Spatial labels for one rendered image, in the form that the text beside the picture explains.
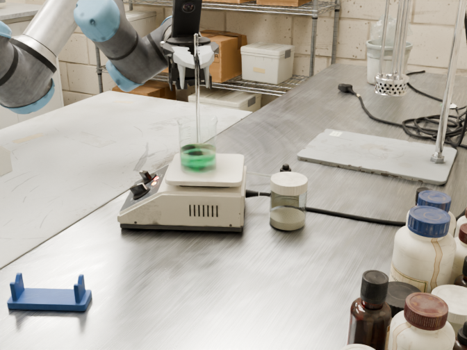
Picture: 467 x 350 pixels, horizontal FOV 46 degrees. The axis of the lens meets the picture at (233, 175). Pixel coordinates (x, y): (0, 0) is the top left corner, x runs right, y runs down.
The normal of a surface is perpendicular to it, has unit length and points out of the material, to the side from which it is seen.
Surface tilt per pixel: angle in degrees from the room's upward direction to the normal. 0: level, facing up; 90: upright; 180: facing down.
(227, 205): 90
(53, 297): 0
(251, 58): 92
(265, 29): 90
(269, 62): 92
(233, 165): 0
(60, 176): 0
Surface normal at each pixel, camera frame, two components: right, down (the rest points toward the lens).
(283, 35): -0.45, 0.36
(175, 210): -0.05, 0.40
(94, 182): 0.00, -0.92
